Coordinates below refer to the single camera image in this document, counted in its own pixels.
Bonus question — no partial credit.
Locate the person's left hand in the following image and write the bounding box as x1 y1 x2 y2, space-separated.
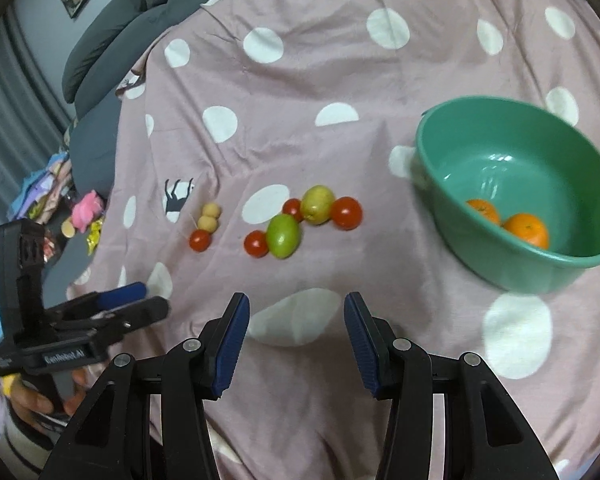
9 368 87 432

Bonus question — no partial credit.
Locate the yellow snack wrapper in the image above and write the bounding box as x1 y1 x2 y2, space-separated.
86 217 104 256

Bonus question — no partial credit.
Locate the yellow green fruit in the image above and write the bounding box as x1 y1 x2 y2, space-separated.
300 184 336 226

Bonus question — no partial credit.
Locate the green oval fruit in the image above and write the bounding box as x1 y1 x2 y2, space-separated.
265 214 301 259

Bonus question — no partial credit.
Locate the grey sofa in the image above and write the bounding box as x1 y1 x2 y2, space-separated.
40 0 266 306

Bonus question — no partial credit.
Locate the pink polka dot cloth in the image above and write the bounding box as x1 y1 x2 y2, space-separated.
64 0 600 480

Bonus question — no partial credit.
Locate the green plastic bowl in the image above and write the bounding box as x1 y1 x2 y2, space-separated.
416 96 600 295

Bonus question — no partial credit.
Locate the beige longan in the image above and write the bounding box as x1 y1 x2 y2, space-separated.
201 203 222 219
197 214 219 234

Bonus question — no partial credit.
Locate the large red tomato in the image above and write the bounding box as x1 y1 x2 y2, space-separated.
330 196 363 231

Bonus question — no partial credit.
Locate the grey curtain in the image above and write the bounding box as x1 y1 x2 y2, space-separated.
0 8 69 224

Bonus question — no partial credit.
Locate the small red tomato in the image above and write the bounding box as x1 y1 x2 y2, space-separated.
282 198 303 223
244 230 268 258
188 229 212 252

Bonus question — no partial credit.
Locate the pile of colourful clothes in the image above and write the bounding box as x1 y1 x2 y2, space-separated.
6 150 73 224

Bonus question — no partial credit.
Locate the orange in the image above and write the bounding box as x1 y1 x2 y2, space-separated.
466 198 501 226
502 212 550 250

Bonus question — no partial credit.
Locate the pink plush toy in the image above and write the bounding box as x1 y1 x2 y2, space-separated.
71 190 104 233

